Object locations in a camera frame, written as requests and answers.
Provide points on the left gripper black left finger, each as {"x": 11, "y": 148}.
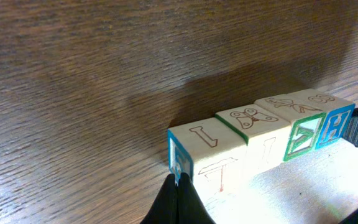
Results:
{"x": 177, "y": 202}

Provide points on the blue H wooden block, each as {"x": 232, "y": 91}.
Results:
{"x": 338, "y": 114}

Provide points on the green V wooden block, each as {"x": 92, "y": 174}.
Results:
{"x": 306, "y": 122}

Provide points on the plain T wooden block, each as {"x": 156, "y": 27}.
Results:
{"x": 210, "y": 152}

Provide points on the red E wooden block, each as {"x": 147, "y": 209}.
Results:
{"x": 265, "y": 133}

